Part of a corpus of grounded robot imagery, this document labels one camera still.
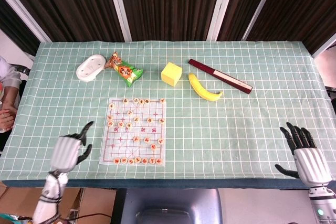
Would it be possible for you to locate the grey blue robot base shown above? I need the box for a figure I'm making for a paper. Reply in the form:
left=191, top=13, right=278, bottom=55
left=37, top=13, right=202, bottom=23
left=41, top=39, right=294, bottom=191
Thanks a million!
left=111, top=188, right=224, bottom=224

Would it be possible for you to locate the green checked tablecloth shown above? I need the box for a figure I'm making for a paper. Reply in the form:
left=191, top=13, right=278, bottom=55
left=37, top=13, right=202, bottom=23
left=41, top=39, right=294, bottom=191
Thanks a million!
left=0, top=39, right=336, bottom=183

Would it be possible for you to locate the dark red long fan box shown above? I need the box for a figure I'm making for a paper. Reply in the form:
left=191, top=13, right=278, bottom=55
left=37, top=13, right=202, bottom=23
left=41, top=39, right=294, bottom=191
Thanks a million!
left=188, top=59, right=254, bottom=95

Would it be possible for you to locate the white oval plastic tray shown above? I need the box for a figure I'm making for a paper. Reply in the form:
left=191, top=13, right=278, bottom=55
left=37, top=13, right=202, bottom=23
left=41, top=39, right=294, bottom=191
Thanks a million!
left=76, top=54, right=107, bottom=83

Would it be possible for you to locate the bystander in white shirt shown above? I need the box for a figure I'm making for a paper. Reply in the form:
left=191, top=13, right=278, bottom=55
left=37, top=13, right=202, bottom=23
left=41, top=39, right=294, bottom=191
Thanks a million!
left=0, top=56, right=24, bottom=133

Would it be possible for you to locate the Chinese chess board with pieces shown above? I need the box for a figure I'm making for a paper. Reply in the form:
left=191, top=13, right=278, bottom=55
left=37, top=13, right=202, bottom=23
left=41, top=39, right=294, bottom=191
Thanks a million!
left=99, top=98, right=167, bottom=167

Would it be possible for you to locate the yellow banana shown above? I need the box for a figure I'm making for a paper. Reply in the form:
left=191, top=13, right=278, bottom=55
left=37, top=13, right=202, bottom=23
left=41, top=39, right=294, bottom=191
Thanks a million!
left=188, top=72, right=224, bottom=102

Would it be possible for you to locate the green orange snack bag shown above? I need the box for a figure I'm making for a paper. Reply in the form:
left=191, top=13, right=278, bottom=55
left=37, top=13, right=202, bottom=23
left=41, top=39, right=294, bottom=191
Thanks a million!
left=104, top=52, right=144, bottom=88

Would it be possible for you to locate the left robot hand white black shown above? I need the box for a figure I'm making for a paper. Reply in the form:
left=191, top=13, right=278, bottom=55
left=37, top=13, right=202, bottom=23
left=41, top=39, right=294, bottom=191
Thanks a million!
left=50, top=121, right=95, bottom=173

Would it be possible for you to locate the black cable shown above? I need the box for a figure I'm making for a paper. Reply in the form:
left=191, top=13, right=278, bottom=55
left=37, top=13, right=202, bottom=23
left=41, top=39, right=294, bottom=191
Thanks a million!
left=59, top=212, right=114, bottom=221

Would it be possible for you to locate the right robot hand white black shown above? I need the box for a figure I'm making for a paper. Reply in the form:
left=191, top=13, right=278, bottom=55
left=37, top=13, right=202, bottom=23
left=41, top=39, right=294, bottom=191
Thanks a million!
left=275, top=122, right=332, bottom=189

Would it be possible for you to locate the white frame post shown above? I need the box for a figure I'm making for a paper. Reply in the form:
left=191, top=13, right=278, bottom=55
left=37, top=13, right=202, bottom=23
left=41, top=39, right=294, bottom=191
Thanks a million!
left=208, top=0, right=238, bottom=41
left=106, top=0, right=132, bottom=42
left=0, top=0, right=52, bottom=43
left=241, top=0, right=281, bottom=40
left=312, top=34, right=336, bottom=58

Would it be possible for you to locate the dark brown pleated curtain panel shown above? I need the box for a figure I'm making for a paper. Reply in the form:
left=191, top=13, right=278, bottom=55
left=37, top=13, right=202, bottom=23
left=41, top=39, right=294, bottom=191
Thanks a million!
left=217, top=0, right=274, bottom=41
left=0, top=0, right=124, bottom=43
left=117, top=0, right=224, bottom=42
left=0, top=0, right=40, bottom=56
left=247, top=0, right=336, bottom=55

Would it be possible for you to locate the yellow foam cube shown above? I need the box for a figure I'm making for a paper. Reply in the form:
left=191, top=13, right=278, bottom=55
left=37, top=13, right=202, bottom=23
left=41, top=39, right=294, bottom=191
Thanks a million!
left=161, top=62, right=183, bottom=87

